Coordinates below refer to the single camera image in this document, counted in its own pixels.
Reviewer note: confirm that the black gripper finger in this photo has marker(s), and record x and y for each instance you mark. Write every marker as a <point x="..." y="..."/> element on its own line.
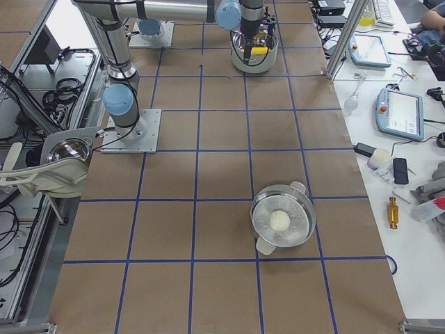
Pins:
<point x="247" y="47"/>

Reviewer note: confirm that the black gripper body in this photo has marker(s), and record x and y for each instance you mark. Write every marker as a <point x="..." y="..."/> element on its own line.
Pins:
<point x="249" y="27"/>

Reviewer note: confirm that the yellow toy corn cob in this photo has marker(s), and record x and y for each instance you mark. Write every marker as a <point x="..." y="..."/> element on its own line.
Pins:
<point x="258" y="51"/>

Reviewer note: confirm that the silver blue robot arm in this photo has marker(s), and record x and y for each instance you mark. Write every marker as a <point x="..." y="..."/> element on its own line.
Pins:
<point x="119" y="26"/>
<point x="150" y="29"/>

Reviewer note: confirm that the pale green cooking pot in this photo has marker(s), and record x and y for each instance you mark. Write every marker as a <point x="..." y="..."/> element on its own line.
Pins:
<point x="256" y="64"/>

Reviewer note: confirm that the steel steamer pot with bun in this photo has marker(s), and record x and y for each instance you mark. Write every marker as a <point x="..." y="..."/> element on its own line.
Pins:
<point x="282" y="217"/>

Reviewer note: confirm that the blue teach pendant far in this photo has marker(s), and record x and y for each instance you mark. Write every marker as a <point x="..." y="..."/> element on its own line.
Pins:
<point x="369" y="50"/>

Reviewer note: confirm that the blue teach pendant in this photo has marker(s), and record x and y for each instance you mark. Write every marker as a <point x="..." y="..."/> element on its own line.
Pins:
<point x="400" y="114"/>
<point x="369" y="50"/>

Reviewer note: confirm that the black scissors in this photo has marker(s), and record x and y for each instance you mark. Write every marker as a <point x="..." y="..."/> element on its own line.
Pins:
<point x="393" y="86"/>

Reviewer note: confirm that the black power adapter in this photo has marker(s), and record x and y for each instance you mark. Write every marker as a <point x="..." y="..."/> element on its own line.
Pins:
<point x="364" y="149"/>

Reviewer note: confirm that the blue teach pendant near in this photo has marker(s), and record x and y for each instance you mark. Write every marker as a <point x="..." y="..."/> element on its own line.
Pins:
<point x="400" y="114"/>

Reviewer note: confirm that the black smartphone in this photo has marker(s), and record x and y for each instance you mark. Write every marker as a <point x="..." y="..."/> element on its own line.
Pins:
<point x="400" y="171"/>

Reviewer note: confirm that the spare glass lid on chair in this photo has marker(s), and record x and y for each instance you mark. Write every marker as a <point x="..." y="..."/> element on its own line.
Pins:
<point x="71" y="147"/>

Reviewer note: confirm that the gold brass fitting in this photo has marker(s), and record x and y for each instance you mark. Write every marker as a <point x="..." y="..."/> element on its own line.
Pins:
<point x="393" y="213"/>

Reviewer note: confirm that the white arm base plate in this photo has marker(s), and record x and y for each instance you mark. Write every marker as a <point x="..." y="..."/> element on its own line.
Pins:
<point x="143" y="138"/>
<point x="163" y="39"/>

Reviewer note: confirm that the aluminium frame post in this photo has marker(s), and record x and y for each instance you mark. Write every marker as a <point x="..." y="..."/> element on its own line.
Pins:
<point x="348" y="30"/>

